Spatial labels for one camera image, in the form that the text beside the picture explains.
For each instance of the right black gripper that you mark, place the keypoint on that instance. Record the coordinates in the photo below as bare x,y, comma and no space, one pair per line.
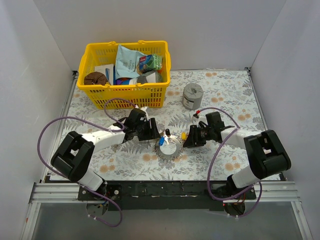
194,136

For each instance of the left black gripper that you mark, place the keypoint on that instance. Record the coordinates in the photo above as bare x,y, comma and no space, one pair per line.
153,127

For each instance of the blue key tag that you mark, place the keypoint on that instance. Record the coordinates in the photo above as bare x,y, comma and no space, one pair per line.
161,141

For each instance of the yellow key tag top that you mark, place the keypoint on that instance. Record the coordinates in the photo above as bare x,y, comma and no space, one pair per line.
183,136

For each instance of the black key tag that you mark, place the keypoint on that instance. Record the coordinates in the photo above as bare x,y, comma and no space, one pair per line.
167,132

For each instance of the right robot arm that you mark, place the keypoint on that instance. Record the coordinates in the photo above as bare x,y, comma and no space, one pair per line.
265,152

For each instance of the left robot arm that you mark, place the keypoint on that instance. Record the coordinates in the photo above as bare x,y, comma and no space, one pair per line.
73,156

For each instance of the floral table mat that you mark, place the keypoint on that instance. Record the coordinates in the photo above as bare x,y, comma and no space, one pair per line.
231,91

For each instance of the yellow plastic shopping basket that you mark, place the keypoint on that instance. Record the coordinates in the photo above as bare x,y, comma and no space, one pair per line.
151,95

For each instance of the blue green sponge pack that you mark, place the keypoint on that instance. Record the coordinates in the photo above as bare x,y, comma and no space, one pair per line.
151,62

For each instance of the white blue box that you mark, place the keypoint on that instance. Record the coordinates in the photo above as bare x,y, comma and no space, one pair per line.
108,70

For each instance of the light blue chips bag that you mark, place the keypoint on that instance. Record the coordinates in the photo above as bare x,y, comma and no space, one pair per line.
127,62

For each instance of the brown round pouch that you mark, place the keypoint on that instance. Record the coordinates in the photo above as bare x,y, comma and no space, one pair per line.
95,78

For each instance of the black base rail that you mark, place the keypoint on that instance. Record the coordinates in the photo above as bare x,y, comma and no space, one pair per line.
161,195

